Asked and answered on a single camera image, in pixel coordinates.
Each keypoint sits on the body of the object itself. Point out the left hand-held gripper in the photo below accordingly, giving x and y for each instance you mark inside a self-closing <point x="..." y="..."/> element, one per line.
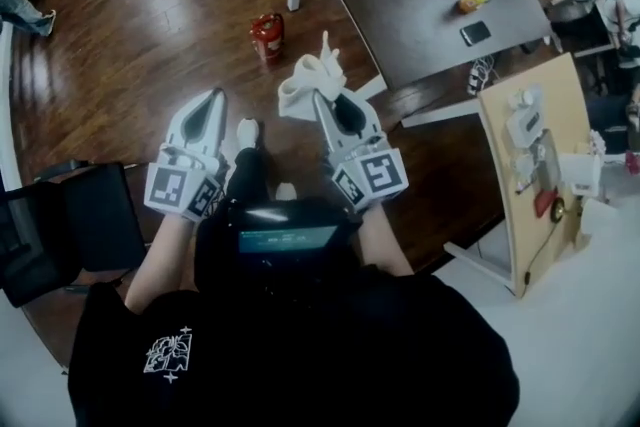
<point x="170" y="187"/>

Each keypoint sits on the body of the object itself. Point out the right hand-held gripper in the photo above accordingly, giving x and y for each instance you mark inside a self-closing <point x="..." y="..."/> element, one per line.
<point x="375" y="175"/>

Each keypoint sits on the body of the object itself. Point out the white cloth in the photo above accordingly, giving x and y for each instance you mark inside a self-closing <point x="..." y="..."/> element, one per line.
<point x="312" y="75"/>

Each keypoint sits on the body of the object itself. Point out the red fire extinguisher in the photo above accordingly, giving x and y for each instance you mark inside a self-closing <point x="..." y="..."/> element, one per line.
<point x="267" y="35"/>

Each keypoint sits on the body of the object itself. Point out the person's left forearm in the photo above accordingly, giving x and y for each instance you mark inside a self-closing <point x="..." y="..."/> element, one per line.
<point x="160" y="255"/>

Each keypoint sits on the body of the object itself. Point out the person's right forearm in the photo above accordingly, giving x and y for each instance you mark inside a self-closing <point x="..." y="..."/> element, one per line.
<point x="382" y="240"/>

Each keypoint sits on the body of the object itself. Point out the person's white shoe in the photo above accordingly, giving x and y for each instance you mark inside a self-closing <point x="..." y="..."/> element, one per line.
<point x="285" y="191"/>
<point x="248" y="131"/>

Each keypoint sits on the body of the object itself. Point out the person's black trouser leg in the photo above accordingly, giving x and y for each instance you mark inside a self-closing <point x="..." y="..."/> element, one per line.
<point x="249" y="175"/>

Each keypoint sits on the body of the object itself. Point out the dark table with white legs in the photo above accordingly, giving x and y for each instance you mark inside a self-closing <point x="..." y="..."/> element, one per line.
<point x="390" y="15"/>

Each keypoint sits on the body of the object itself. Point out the white power strip with plugs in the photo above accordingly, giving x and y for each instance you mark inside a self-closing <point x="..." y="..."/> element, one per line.
<point x="479" y="77"/>

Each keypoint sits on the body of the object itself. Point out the black chest device with screen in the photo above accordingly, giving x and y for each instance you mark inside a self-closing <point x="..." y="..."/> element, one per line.
<point x="280" y="240"/>

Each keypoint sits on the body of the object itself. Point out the black chair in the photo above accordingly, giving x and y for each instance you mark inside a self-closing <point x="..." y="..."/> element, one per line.
<point x="75" y="225"/>

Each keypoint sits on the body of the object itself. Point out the black phone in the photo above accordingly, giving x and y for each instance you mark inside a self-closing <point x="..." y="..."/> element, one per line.
<point x="475" y="33"/>

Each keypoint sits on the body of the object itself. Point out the wooden practice board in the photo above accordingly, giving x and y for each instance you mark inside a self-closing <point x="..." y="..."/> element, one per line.
<point x="505" y="150"/>

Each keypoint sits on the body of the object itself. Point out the white stand base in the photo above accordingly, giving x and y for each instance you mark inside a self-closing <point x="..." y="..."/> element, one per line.
<point x="480" y="262"/>

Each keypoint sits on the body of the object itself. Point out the brass bell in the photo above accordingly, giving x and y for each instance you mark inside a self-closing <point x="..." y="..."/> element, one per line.
<point x="559" y="210"/>

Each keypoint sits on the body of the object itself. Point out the person's black printed shirt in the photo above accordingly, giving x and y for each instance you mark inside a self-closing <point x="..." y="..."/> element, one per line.
<point x="300" y="355"/>

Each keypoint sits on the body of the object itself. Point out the white switch box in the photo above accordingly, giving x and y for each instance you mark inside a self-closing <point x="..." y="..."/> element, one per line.
<point x="525" y="120"/>

